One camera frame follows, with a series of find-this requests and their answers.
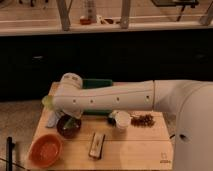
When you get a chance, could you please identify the white cup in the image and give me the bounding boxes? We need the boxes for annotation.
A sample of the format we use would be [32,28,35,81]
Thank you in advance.
[115,111,131,130]

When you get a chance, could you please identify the black stand post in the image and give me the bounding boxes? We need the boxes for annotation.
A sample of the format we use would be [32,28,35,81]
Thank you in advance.
[6,137,13,171]

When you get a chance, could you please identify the light green cup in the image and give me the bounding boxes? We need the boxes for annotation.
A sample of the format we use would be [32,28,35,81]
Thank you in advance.
[42,95,54,110]

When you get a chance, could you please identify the small wooden box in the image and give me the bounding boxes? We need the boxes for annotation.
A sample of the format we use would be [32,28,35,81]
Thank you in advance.
[89,132,105,159]

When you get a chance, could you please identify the red bowl on shelf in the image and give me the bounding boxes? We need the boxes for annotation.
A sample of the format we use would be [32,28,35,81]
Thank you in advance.
[79,16,92,25]

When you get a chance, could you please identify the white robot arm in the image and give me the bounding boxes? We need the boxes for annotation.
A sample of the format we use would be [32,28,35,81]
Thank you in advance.
[53,73,213,171]

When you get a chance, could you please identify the green pepper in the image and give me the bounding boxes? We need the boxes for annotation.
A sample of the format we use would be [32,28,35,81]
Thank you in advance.
[63,117,76,130]

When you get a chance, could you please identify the dark purple bowl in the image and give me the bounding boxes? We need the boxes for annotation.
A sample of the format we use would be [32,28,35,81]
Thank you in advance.
[56,115,81,139]

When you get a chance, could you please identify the white crumpled cloth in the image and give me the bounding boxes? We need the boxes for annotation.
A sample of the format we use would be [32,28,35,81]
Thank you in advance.
[46,111,62,128]

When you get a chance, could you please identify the green dish rack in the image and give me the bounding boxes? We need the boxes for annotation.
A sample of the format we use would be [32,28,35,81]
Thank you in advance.
[83,79,113,116]

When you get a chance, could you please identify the orange bowl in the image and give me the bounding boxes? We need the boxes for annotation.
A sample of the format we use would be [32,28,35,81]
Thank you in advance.
[29,134,62,168]

